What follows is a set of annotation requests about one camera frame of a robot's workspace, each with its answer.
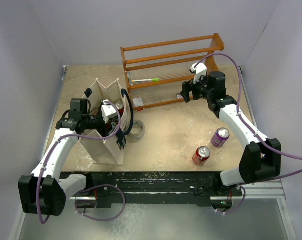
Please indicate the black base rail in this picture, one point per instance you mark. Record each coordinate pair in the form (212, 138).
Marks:
(202, 189)

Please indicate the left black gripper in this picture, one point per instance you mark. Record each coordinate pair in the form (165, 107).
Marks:
(102, 130)

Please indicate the beige canvas tote bag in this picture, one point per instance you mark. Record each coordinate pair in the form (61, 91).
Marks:
(111, 150)

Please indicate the purple soda can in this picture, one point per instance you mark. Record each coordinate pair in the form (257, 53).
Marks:
(220, 136)

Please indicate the white card on shelf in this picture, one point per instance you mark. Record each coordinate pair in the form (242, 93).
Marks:
(137, 102)

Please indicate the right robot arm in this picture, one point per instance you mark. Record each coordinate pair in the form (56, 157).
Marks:
(258, 162)

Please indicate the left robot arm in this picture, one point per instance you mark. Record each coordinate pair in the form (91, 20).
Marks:
(42, 192)

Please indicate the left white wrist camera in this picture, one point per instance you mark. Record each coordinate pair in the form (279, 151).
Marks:
(108, 110)

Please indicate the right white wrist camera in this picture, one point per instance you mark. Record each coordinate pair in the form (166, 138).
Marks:
(199, 70)

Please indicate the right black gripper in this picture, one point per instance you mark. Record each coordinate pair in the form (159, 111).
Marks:
(188, 86)

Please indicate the orange wooden shelf rack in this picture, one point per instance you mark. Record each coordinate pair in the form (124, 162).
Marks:
(170, 62)

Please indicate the green and white pen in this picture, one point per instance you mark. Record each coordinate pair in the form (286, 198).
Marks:
(145, 80)

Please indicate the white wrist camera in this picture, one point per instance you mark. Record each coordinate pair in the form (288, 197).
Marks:
(108, 110)
(199, 70)

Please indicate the red cola can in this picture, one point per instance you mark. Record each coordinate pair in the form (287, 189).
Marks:
(119, 105)
(201, 155)

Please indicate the clear tape roll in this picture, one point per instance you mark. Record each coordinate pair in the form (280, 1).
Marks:
(137, 131)

